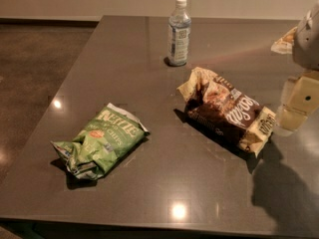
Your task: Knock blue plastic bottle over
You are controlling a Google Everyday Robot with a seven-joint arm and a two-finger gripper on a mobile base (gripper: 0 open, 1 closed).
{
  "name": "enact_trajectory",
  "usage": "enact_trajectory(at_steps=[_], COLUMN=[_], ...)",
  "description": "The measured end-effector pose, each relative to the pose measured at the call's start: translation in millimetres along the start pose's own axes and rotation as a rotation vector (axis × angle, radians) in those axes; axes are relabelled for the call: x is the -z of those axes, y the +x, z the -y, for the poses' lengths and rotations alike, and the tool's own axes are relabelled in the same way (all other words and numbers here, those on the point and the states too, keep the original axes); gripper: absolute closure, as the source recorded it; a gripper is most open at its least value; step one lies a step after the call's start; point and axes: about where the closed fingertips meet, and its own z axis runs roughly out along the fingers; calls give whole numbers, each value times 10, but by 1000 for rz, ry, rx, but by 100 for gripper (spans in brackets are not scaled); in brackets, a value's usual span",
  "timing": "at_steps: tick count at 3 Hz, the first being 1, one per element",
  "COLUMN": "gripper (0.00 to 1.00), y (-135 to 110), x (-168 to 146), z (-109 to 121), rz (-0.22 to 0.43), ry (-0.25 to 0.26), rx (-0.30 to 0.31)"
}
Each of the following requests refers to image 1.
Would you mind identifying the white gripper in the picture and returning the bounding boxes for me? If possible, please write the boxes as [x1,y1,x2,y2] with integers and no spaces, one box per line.
[274,1,319,132]

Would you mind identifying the clear blue plastic water bottle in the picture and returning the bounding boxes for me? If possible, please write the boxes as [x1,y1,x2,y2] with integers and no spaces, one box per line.
[167,0,191,67]

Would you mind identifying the crumpled cream wrapper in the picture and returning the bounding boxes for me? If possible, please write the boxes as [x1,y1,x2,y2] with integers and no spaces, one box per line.
[271,27,297,55]

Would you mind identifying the brown and cream snack bag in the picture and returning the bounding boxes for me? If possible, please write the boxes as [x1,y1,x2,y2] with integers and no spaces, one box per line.
[177,67,275,156]

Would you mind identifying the green Kettle chips bag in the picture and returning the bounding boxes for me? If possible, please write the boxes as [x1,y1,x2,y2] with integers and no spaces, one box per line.
[52,103,150,180]

